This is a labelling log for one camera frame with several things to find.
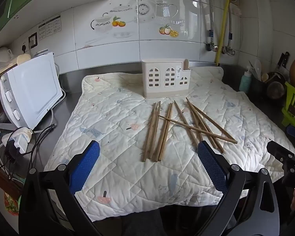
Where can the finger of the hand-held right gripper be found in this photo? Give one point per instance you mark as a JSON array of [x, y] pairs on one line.
[[277, 150]]

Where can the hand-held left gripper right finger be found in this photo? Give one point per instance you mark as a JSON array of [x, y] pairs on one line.
[[212, 167]]

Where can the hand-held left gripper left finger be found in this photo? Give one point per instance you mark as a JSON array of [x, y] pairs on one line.
[[84, 167]]

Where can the pile of wooden chopsticks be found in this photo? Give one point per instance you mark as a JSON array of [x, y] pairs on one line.
[[163, 137]]

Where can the cream plastic utensil holder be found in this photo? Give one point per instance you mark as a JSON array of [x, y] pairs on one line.
[[162, 88]]

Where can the green plastic rack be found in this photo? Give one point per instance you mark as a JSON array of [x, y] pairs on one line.
[[293, 105]]

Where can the white quilted mat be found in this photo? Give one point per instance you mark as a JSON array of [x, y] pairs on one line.
[[113, 127]]

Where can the dark round pot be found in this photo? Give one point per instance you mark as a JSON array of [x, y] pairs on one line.
[[275, 88]]

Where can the black utensil pot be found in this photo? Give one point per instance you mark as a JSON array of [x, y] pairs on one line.
[[258, 87]]

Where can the wooden spoon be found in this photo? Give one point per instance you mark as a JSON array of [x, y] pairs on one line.
[[265, 77]]

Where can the black power adapter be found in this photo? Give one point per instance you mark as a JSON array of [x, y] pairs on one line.
[[12, 153]]

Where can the teal pump bottle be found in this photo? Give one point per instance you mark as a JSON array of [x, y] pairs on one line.
[[245, 81]]

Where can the colourful printed packet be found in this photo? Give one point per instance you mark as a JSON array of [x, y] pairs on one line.
[[11, 205]]

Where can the white rice paddle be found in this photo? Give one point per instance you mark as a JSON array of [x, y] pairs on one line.
[[258, 67]]

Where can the white microwave oven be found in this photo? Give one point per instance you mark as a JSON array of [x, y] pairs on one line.
[[34, 91]]

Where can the metal water valve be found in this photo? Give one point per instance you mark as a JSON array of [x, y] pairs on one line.
[[211, 46], [229, 51]]

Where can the pale yellow bundle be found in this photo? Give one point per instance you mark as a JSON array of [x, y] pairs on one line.
[[24, 59]]

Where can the clear plastic bag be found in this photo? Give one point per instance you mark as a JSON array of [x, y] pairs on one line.
[[1, 68]]

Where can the white electric kettle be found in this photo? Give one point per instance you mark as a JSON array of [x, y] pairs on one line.
[[5, 54]]

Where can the black wall socket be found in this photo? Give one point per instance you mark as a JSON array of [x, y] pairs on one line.
[[32, 40]]

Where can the wall instruction sticker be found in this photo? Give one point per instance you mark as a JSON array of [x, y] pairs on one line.
[[50, 27]]

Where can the green wall cabinet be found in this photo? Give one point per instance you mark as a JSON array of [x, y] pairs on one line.
[[19, 0]]

